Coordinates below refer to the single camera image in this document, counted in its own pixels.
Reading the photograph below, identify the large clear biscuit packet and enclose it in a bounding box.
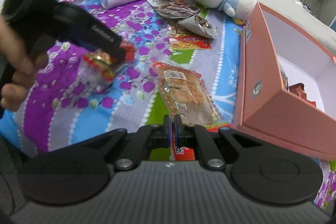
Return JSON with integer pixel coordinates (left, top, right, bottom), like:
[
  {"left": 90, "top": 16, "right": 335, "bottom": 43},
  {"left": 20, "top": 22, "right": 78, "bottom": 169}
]
[{"left": 152, "top": 62, "right": 224, "bottom": 128}]

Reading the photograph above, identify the red clear candy packet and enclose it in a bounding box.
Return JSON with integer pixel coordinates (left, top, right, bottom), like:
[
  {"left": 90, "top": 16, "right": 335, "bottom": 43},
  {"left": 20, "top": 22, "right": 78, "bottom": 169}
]
[{"left": 79, "top": 39, "right": 136, "bottom": 83}]

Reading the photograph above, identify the red orange snack packet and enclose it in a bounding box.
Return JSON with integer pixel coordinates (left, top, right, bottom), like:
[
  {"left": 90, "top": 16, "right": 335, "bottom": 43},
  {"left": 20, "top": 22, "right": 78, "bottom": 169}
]
[{"left": 169, "top": 35, "right": 212, "bottom": 50}]

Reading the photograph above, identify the silver triangular snack packet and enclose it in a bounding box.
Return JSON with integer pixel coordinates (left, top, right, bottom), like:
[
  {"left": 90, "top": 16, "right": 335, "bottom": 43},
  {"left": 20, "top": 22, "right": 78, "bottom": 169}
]
[{"left": 178, "top": 15, "right": 220, "bottom": 39}]

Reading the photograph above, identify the dark round snack packet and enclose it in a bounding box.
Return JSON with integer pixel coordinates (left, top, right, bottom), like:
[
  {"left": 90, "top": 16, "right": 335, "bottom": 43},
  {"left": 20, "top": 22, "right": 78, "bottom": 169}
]
[{"left": 146, "top": 0, "right": 201, "bottom": 19}]

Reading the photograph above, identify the person's left hand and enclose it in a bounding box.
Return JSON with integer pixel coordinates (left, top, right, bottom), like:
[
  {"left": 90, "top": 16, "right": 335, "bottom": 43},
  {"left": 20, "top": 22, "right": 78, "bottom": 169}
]
[{"left": 1, "top": 18, "right": 49, "bottom": 111}]

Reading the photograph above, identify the colourful floral bed sheet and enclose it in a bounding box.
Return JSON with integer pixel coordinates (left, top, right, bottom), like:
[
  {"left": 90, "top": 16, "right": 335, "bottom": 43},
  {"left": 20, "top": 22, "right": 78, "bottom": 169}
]
[{"left": 0, "top": 0, "right": 336, "bottom": 212}]

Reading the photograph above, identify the pink cardboard box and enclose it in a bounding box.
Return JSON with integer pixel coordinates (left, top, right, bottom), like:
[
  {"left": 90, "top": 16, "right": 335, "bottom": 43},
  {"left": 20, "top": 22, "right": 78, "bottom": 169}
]
[{"left": 233, "top": 3, "right": 335, "bottom": 161}]

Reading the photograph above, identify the red snack in box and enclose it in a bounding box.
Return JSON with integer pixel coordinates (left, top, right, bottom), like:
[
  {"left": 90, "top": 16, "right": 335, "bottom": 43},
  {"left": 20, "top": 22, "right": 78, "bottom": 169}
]
[{"left": 288, "top": 83, "right": 317, "bottom": 107}]

